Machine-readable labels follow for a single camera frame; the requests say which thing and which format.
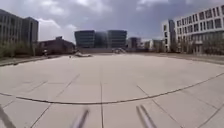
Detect pale stone slab plaza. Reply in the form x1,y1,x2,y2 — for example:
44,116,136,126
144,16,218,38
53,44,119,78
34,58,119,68
0,53,224,128

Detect row of small trees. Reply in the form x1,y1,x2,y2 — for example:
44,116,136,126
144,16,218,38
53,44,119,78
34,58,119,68
0,40,38,60

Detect low dark building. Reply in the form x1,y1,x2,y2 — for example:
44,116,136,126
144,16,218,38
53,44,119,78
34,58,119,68
37,36,77,56

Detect white building with dark windows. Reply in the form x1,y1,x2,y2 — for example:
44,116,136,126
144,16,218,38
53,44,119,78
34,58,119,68
161,4,224,55

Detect dark raised kerb strip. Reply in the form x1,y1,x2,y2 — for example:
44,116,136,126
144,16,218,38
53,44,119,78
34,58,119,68
0,54,63,67

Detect broad stone steps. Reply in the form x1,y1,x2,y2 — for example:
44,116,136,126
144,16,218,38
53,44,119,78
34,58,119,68
75,47,129,55

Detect group of distant buildings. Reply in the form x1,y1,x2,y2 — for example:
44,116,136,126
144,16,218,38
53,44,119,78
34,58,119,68
126,36,164,52

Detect tall grey building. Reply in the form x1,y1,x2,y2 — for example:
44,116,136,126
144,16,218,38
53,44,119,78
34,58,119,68
0,8,40,48

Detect dark glass building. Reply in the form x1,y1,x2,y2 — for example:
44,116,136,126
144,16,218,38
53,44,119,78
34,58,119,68
73,29,128,50

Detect robot's own part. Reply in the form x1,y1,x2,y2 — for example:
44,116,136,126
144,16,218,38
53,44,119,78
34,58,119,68
71,109,90,128
135,104,157,128

